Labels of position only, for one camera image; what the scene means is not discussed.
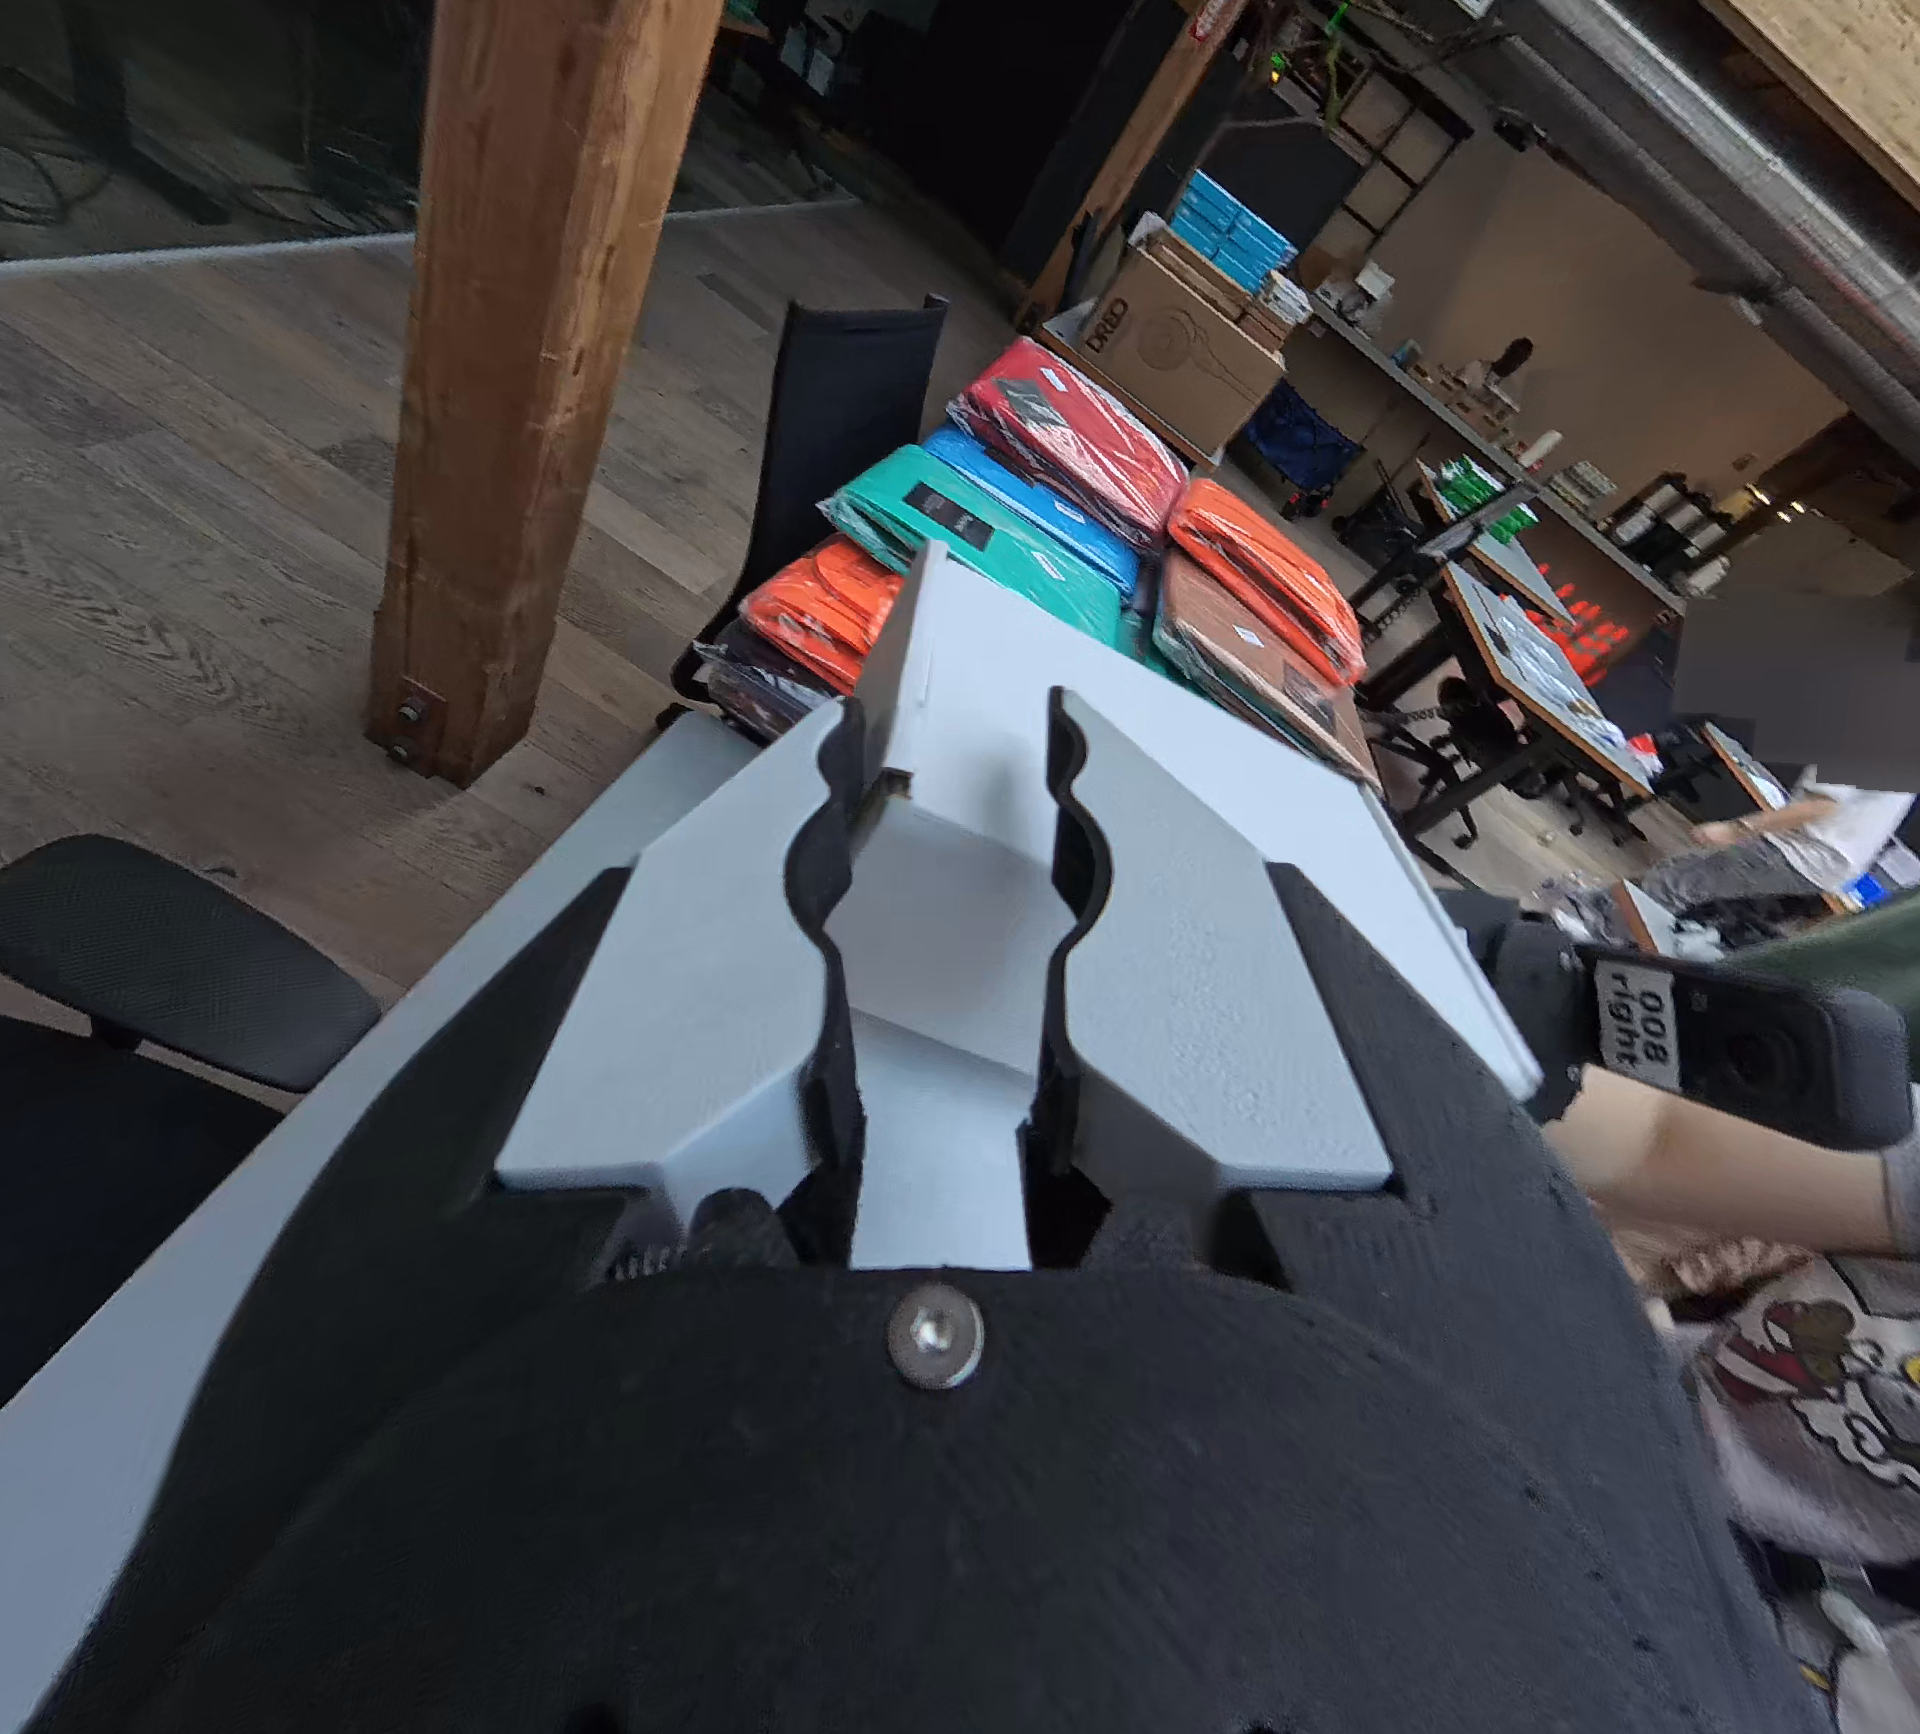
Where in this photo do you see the slanted wooden beam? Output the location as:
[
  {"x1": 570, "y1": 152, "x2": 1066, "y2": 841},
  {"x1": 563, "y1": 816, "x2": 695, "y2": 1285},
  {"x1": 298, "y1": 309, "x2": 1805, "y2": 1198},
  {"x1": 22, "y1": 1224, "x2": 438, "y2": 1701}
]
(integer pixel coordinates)
[{"x1": 1021, "y1": 0, "x2": 1360, "y2": 326}]

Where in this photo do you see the black office chair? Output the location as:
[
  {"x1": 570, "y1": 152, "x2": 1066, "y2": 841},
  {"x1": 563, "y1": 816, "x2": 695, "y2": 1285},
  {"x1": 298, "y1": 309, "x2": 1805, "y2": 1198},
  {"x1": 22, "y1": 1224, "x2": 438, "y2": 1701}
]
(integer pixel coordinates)
[{"x1": 0, "y1": 834, "x2": 384, "y2": 1407}]

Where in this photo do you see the wooden-edged work table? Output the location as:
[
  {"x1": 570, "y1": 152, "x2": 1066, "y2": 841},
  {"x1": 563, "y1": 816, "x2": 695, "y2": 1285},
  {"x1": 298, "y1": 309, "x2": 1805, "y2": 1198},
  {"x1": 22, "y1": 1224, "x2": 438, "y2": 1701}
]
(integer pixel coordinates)
[{"x1": 1440, "y1": 557, "x2": 1661, "y2": 836}]

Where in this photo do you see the person's right forearm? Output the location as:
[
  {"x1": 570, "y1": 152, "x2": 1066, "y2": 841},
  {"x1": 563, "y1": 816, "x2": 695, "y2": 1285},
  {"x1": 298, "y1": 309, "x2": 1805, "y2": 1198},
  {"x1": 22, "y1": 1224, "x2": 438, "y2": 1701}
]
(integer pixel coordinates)
[{"x1": 1545, "y1": 1066, "x2": 1900, "y2": 1261}]

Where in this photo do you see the dark plastic-wrapped package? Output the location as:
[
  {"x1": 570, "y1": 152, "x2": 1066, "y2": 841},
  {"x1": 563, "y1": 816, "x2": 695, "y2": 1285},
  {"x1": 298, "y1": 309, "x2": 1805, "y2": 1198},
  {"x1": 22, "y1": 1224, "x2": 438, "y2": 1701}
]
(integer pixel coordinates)
[{"x1": 692, "y1": 625, "x2": 872, "y2": 734}]

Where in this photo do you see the long grey counter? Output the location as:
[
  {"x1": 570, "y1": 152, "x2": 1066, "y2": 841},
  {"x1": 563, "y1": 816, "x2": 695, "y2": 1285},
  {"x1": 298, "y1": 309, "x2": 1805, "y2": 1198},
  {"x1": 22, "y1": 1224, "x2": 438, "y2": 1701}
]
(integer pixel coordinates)
[{"x1": 1305, "y1": 301, "x2": 1728, "y2": 618}]

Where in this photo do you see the brown plastic-wrapped package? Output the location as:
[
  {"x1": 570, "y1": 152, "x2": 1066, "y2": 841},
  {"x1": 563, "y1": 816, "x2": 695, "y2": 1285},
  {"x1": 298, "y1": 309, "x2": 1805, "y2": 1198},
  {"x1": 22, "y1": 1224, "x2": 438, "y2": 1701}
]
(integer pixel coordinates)
[{"x1": 1152, "y1": 557, "x2": 1387, "y2": 788}]

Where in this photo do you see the printed brown carton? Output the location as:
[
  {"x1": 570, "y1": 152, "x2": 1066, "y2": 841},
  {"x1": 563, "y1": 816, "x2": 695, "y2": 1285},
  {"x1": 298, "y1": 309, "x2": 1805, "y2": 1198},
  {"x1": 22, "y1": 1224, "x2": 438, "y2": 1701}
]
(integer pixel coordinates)
[{"x1": 1042, "y1": 249, "x2": 1290, "y2": 464}]

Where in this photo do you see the grey pipe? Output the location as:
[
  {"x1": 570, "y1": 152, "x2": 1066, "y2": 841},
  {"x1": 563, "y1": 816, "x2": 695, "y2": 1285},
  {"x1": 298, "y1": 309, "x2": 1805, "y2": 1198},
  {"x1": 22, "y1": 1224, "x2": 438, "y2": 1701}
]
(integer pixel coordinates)
[{"x1": 1501, "y1": 0, "x2": 1920, "y2": 417}]

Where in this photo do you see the person's grey shirt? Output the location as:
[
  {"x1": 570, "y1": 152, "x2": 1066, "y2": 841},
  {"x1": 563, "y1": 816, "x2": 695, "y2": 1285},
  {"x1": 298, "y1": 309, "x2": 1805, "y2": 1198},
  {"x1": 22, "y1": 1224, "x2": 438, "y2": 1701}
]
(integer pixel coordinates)
[{"x1": 1612, "y1": 1135, "x2": 1920, "y2": 1573}]

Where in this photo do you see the blue plastic-wrapped package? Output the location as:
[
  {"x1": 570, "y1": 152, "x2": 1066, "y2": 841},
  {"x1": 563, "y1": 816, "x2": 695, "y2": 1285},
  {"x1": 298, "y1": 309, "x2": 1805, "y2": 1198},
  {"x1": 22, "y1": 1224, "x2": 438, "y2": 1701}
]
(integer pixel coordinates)
[{"x1": 918, "y1": 426, "x2": 1147, "y2": 596}]

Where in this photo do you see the teal plastic-wrapped package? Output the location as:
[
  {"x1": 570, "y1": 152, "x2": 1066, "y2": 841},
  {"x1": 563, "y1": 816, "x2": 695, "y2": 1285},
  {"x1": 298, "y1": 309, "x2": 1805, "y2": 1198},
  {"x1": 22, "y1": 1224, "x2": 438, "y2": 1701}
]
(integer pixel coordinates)
[{"x1": 823, "y1": 445, "x2": 1130, "y2": 653}]

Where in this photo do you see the blue fabric cart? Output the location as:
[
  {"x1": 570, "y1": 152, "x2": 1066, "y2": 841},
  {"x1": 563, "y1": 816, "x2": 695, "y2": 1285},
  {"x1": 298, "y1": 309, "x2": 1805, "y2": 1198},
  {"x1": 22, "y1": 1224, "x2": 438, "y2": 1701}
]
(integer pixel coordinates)
[{"x1": 1242, "y1": 380, "x2": 1371, "y2": 518}]

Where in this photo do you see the white cardboard box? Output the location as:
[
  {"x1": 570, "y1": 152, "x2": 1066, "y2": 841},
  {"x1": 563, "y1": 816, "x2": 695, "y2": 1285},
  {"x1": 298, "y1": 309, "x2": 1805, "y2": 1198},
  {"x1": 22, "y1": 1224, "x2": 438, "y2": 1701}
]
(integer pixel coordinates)
[{"x1": 846, "y1": 541, "x2": 1548, "y2": 1272}]

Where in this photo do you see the stack of blue boxes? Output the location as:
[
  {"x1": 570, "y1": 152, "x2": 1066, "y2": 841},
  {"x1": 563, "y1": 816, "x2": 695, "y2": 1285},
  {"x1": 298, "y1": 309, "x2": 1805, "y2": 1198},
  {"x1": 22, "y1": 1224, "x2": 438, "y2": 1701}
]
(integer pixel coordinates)
[{"x1": 1171, "y1": 168, "x2": 1300, "y2": 289}]

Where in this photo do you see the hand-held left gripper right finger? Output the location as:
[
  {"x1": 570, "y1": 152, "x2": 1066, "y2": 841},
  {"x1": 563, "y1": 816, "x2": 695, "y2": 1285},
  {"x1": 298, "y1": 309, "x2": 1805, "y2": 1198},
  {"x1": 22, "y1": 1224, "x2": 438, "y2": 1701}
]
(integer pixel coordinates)
[{"x1": 1021, "y1": 686, "x2": 1400, "y2": 1268}]

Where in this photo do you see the wooden post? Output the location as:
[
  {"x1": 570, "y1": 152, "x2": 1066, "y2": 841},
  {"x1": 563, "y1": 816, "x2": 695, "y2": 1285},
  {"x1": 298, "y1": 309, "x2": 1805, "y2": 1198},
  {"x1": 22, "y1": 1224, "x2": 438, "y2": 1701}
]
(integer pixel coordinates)
[{"x1": 366, "y1": 0, "x2": 778, "y2": 792}]

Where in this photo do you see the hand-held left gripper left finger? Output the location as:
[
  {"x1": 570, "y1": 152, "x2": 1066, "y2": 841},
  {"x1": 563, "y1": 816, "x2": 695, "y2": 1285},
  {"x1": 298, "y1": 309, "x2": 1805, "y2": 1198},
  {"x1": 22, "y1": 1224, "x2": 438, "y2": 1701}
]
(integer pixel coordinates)
[{"x1": 492, "y1": 697, "x2": 872, "y2": 1268}]

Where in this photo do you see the red plastic-wrapped package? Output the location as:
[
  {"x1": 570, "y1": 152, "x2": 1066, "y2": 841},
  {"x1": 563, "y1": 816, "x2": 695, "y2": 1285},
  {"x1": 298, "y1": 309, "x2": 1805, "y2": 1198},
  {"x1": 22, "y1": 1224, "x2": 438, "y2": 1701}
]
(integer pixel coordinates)
[{"x1": 961, "y1": 336, "x2": 1195, "y2": 553}]

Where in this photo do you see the black mesh chair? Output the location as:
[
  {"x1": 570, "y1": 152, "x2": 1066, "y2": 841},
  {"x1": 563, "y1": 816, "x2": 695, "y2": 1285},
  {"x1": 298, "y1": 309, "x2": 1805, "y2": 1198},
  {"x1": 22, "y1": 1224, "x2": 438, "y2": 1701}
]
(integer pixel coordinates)
[{"x1": 742, "y1": 294, "x2": 951, "y2": 605}]

